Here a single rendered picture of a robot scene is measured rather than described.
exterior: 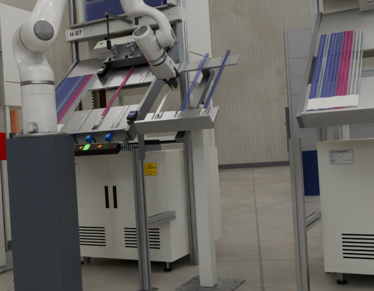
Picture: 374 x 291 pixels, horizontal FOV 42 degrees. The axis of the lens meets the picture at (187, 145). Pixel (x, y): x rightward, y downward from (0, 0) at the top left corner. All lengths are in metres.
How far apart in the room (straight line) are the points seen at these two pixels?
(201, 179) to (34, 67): 0.85
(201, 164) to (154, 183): 0.41
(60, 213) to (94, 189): 0.96
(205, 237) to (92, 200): 0.79
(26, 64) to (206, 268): 1.14
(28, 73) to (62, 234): 0.57
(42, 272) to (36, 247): 0.09
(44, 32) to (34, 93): 0.21
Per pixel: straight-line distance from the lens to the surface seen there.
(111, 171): 2.61
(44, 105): 1.78
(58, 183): 1.72
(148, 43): 2.02
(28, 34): 1.78
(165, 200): 2.44
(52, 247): 1.75
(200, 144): 2.13
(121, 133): 2.19
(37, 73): 1.80
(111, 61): 2.68
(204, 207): 2.15
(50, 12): 1.84
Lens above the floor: 0.63
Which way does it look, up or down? level
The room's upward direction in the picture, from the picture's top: 3 degrees counter-clockwise
